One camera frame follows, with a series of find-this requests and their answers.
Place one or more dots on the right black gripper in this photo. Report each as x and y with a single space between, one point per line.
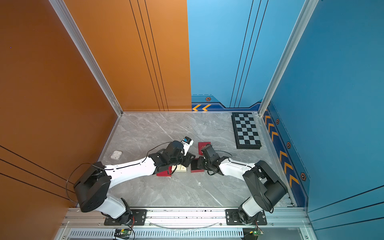
199 163

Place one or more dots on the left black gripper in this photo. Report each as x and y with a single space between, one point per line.
188 156

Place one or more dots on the red jewelry box base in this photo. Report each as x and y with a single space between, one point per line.
195 168

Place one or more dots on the cream lotus print box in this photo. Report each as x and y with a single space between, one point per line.
180 168

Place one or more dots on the red jewelry box lid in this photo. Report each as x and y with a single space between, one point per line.
201 145

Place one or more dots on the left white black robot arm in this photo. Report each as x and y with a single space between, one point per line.
92 189

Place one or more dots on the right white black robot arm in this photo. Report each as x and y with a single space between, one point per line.
265 186

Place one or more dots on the left closed red jewelry box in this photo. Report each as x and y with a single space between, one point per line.
166 173

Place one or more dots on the black white chessboard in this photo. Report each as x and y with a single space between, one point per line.
245 131

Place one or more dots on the white earbuds case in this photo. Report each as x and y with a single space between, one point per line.
116 155

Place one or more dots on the right green circuit board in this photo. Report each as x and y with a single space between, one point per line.
252 234

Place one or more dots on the green circuit board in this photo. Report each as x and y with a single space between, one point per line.
123 234
252 234

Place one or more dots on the left green circuit board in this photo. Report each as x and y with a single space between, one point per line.
123 234

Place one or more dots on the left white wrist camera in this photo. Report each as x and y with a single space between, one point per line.
187 143

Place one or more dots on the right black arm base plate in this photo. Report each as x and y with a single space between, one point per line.
236 217

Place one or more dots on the white vented cable duct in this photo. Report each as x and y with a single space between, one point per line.
154 233

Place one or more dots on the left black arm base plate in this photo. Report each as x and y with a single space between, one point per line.
134 217

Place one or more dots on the aluminium front rail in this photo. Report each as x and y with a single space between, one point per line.
189 218

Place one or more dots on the right aluminium corner post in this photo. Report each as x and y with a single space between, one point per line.
292 43

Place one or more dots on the aluminium corner post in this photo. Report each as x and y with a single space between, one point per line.
292 43
75 34

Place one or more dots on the left aluminium corner post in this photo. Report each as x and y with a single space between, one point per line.
75 34

